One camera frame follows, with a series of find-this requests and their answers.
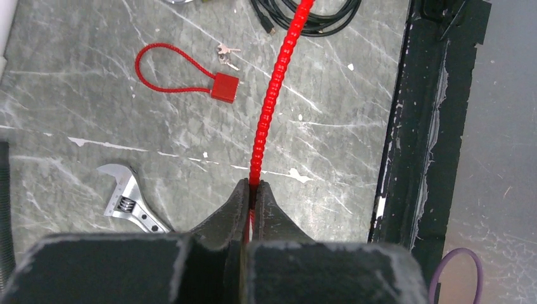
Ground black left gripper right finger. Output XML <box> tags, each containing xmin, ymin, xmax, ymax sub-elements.
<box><xmin>243</xmin><ymin>182</ymin><xmax>428</xmax><ymax>303</ymax></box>

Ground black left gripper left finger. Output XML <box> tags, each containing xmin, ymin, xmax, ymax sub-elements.
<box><xmin>1</xmin><ymin>179</ymin><xmax>250</xmax><ymax>303</ymax></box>

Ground red alligator clip lead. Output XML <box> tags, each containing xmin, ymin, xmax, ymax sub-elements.
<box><xmin>134</xmin><ymin>42</ymin><xmax>239</xmax><ymax>104</ymax></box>
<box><xmin>244</xmin><ymin>0</ymin><xmax>314</xmax><ymax>243</ymax></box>

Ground keys of red lock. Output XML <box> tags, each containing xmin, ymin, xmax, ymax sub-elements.
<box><xmin>217</xmin><ymin>44</ymin><xmax>241</xmax><ymax>71</ymax></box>

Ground brass padlock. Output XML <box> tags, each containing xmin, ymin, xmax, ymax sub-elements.
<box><xmin>163</xmin><ymin>0</ymin><xmax>211</xmax><ymax>5</ymax></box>

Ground red handled adjustable wrench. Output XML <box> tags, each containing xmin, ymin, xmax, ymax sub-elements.
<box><xmin>97</xmin><ymin>163</ymin><xmax>173</xmax><ymax>233</ymax></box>

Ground coiled black usb cable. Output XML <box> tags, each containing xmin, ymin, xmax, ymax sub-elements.
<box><xmin>250</xmin><ymin>0</ymin><xmax>362</xmax><ymax>38</ymax></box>

